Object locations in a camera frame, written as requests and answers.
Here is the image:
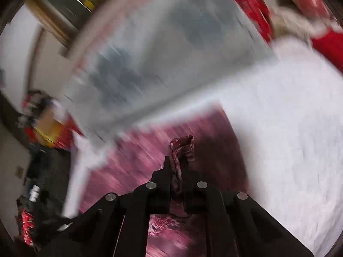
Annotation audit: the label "white quilted bedspread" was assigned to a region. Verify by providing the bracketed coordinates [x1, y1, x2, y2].
[212, 36, 343, 255]

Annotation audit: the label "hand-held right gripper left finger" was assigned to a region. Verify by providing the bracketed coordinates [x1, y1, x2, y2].
[35, 156, 172, 257]

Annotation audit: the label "bagged plush toys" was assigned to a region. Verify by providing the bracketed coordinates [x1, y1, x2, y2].
[269, 0, 326, 39]

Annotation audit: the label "grey floral pillow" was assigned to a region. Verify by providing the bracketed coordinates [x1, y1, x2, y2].
[63, 0, 276, 145]

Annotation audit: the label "plain red sheet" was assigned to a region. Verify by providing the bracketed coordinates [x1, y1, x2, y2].
[310, 28, 343, 74]

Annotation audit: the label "wooden door frame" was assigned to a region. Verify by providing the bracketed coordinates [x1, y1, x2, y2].
[26, 0, 82, 47]

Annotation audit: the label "purple floral garment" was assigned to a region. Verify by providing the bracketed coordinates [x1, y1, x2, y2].
[78, 104, 252, 257]

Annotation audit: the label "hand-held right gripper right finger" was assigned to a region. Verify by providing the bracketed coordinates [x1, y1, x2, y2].
[183, 163, 314, 257]

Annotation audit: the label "colourful clutter pile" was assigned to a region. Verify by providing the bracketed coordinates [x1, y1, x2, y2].
[16, 89, 82, 150]

